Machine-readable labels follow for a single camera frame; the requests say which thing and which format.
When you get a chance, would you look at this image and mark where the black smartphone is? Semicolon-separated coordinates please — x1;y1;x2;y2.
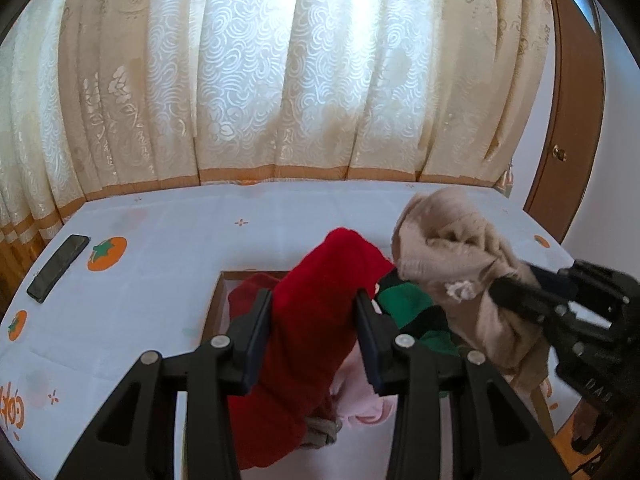
27;234;91;304

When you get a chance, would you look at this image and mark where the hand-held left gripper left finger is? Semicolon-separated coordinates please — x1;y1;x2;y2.
57;287;274;480

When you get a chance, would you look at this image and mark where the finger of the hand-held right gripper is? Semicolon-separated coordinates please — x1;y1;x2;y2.
531;259;634;312
489;276;569;342

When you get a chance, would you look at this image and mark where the beige underwear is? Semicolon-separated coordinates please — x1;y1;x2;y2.
390;187;552;407

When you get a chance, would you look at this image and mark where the pale pink underwear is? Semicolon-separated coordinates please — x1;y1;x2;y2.
331;345;397;429

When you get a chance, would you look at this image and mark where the red underwear with grey waistband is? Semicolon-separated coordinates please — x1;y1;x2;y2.
226;227;397;472

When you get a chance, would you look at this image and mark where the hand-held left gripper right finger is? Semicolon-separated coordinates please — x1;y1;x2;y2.
354;290;571;480

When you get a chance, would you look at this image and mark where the cream patterned curtain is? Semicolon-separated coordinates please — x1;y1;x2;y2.
0;0;557;261

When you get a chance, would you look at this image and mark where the orange red underwear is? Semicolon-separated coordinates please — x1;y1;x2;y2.
227;272;283;322

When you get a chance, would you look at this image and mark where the brown wooden door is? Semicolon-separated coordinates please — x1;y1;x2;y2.
521;0;609;247

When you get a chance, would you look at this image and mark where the curtain tassel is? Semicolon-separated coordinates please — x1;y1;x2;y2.
500;157;517;198

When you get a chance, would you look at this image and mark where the shallow gold cardboard box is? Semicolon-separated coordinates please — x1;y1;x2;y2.
180;269;557;480

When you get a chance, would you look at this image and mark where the green underwear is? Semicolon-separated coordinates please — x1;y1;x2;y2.
375;269;462;359

